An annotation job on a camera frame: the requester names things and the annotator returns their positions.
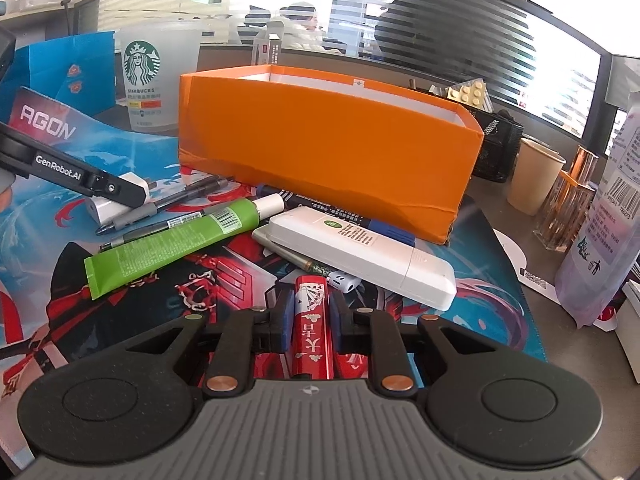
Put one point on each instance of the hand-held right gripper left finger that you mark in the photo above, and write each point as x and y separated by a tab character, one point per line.
284	325

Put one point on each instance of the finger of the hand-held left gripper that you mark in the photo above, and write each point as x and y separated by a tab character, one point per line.
115	187

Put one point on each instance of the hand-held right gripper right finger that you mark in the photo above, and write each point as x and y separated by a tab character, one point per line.
337	330

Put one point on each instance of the red-capped tube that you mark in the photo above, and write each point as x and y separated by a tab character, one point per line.
312	330

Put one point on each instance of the white charger plug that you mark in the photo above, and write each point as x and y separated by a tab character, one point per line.
102	210

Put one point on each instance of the dark gel pen grey grip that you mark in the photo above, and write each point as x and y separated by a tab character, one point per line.
135	212

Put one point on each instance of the blue capped marker pen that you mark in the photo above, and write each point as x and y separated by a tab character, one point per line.
395	234

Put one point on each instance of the orange cardboard box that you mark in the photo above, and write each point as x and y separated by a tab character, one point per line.
325	150

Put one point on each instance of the white small adapter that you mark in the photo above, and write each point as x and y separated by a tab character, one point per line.
342	280

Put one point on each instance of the clear gel pen black tip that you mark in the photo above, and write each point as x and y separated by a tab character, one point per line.
150	232

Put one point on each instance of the patterned slim pen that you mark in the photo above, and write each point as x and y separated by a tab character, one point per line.
310	266

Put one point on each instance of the green tube white cap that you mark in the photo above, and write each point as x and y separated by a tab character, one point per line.
165	245

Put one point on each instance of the white rectangular device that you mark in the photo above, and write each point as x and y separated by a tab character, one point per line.
380	255

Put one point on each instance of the clear plastic cup green logo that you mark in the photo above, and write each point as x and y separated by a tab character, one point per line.
150	105

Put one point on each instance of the blue paper bag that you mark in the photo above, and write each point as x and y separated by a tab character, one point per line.
50	65

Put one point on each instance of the printed desk mat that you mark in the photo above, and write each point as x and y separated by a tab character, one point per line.
125	310

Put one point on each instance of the white round paper card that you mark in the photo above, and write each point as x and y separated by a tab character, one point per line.
510	255

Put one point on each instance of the white pen carton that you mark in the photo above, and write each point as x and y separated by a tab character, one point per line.
265	52

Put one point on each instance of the black mesh desk organiser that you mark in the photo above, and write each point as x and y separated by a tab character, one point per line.
500	150

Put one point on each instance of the tan paper cup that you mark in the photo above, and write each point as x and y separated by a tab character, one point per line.
532	180

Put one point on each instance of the copper glass perfume bottle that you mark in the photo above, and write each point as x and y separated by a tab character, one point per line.
565	200

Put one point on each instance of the blister pack of pills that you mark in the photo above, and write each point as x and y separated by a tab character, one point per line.
467	94

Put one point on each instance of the white plastic packet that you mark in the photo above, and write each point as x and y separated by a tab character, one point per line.
600	220

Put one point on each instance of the white box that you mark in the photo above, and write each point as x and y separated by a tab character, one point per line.
631	320

